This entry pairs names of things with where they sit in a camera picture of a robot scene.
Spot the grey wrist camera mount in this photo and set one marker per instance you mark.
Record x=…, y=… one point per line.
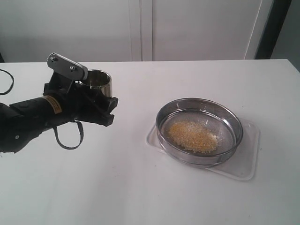
x=66, y=67

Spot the yellow and white grains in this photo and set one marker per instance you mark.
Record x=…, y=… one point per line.
x=193, y=136

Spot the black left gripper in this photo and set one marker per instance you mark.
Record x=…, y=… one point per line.
x=69, y=99

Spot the clear plastic tray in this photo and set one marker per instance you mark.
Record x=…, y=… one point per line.
x=240, y=166

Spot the stainless steel cup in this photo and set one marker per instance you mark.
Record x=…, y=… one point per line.
x=97, y=84

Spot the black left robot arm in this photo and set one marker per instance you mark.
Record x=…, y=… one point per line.
x=23, y=121

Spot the round steel mesh sieve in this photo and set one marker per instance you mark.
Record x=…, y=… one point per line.
x=198, y=109

